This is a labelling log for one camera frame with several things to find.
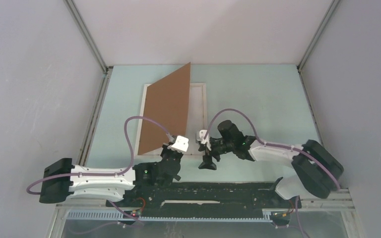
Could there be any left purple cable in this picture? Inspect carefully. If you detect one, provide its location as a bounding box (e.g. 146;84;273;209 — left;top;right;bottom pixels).
26;117;178;236

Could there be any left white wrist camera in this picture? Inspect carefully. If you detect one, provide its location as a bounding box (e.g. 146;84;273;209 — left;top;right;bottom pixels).
168;135;189;154

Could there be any landscape photo print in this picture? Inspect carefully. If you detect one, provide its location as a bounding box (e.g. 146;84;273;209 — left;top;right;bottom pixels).
186;86;204;156

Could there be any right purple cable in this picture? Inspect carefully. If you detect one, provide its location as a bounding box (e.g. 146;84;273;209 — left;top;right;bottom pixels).
203;109;341;238

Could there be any purple cable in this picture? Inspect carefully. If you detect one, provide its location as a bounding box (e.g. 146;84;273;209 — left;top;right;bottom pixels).
203;109;341;238
26;117;178;236

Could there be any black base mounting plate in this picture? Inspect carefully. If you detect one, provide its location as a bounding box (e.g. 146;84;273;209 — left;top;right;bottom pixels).
115;182;302;219

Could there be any white picture frame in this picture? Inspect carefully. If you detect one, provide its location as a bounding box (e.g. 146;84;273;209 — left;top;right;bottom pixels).
134;83;208;160

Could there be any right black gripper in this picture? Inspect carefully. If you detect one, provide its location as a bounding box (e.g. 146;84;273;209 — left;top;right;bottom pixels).
198;138;234;171

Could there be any white toothed cable duct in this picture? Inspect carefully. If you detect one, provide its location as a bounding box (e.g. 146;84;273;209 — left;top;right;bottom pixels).
66;210;272;223

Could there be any left corner aluminium profile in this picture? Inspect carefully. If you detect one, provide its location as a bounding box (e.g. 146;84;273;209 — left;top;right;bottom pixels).
63;0;109;73

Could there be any corner aluminium profile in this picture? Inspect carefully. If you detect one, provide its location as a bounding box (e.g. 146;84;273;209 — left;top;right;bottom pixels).
297;0;341;73
63;0;109;73

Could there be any brown backing board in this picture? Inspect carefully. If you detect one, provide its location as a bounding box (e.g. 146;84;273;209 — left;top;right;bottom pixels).
137;62;191;155

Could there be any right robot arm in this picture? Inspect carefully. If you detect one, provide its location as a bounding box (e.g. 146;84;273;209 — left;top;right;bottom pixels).
196;120;344;207

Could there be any right corner aluminium profile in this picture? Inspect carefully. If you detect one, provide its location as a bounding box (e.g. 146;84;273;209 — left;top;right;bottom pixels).
297;0;341;73

